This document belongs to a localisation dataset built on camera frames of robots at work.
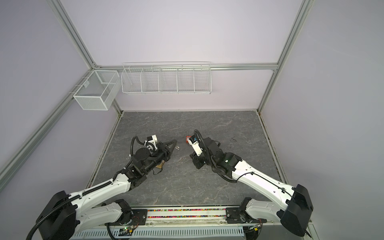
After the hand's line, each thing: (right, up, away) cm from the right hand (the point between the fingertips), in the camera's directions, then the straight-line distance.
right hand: (193, 155), depth 75 cm
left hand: (-7, +6, -2) cm, 10 cm away
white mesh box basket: (-64, +38, +23) cm, 78 cm away
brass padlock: (-15, -3, -9) cm, 17 cm away
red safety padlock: (-5, +6, +27) cm, 28 cm away
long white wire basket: (-19, +47, +24) cm, 56 cm away
